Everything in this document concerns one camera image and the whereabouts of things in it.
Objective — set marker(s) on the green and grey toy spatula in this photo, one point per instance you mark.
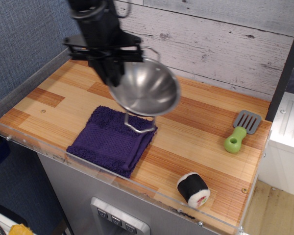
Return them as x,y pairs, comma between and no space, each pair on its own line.
245,123

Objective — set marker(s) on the plush sushi roll toy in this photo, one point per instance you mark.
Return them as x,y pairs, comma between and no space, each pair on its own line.
193,189

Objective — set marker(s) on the silver dispenser panel with buttons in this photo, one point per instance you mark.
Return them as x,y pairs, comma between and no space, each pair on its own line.
112,221

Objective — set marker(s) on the yellow object at bottom left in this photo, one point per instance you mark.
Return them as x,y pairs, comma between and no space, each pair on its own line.
20,229

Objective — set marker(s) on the white cabinet on right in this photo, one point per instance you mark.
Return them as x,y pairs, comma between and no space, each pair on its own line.
281,144

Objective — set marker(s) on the stainless steel bowl with handles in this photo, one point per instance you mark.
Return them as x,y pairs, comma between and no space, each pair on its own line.
147,89

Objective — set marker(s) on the clear acrylic table guard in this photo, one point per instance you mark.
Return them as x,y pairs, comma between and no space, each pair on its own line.
47,112

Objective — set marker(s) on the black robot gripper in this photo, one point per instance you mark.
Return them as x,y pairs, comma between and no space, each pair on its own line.
101,38

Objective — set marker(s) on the purple folded cloth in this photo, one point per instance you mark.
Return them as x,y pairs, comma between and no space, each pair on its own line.
107,142

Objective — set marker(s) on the dark vertical post on right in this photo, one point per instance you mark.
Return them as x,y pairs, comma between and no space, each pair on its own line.
281,86

